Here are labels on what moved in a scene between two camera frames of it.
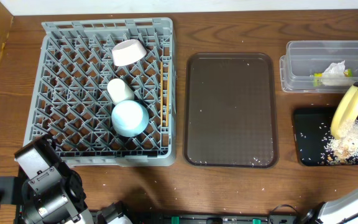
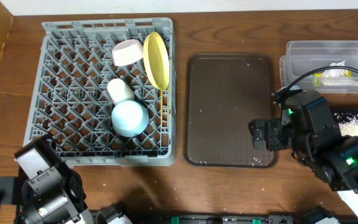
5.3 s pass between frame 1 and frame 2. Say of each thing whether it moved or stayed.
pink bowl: stayed
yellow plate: moved
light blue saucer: stayed
